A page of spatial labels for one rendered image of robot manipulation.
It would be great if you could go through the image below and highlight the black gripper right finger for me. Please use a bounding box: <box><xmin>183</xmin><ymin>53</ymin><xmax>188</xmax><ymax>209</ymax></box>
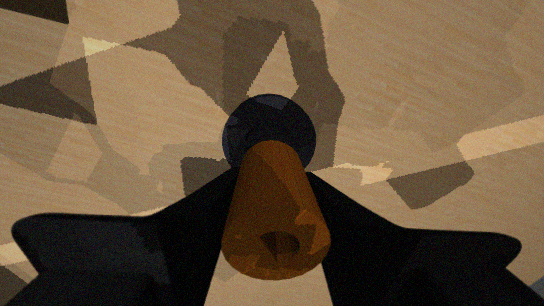
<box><xmin>305</xmin><ymin>172</ymin><xmax>522</xmax><ymax>306</ymax></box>

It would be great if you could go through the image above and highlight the orange knob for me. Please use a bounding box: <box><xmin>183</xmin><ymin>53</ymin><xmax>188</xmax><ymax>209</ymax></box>
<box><xmin>221</xmin><ymin>140</ymin><xmax>331</xmax><ymax>281</ymax></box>

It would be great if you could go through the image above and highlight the black round pedestal with shaft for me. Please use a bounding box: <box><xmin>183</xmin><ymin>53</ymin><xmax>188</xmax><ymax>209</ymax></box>
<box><xmin>222</xmin><ymin>93</ymin><xmax>316</xmax><ymax>169</ymax></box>

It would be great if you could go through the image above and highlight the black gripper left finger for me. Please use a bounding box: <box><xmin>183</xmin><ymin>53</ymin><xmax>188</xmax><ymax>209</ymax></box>
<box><xmin>11</xmin><ymin>167</ymin><xmax>240</xmax><ymax>306</ymax></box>

